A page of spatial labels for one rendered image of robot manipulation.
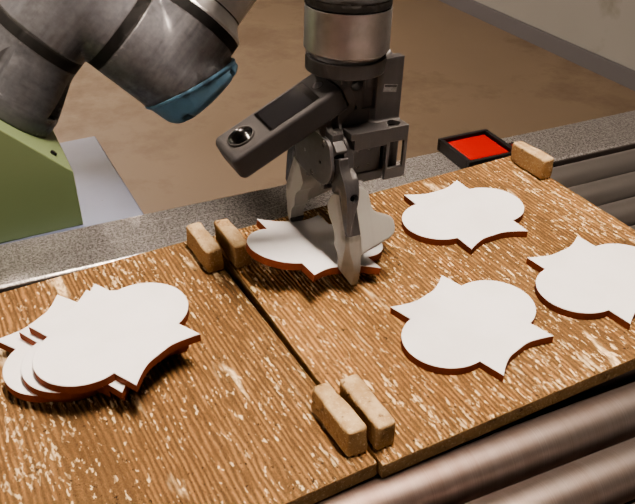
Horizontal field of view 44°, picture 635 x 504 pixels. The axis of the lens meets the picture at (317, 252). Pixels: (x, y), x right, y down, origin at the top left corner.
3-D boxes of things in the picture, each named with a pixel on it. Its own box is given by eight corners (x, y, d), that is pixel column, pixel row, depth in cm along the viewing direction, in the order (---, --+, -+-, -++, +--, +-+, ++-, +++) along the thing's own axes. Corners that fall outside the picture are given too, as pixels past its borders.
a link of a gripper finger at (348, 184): (369, 234, 71) (350, 137, 70) (354, 238, 70) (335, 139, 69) (344, 234, 75) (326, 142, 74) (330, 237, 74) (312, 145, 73)
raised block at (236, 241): (213, 241, 83) (211, 218, 81) (229, 236, 83) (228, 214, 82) (235, 270, 78) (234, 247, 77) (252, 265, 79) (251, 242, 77)
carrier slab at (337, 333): (210, 248, 84) (208, 236, 83) (512, 165, 100) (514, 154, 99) (381, 480, 59) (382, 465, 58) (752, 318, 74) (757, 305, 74)
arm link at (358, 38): (331, 19, 62) (285, -5, 68) (329, 75, 65) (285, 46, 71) (410, 10, 66) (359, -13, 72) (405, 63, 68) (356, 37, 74)
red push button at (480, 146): (444, 151, 105) (445, 141, 104) (483, 143, 107) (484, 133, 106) (469, 170, 100) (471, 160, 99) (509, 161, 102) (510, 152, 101)
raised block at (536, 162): (508, 161, 98) (511, 141, 96) (520, 158, 98) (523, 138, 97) (540, 181, 93) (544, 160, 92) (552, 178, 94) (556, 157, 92)
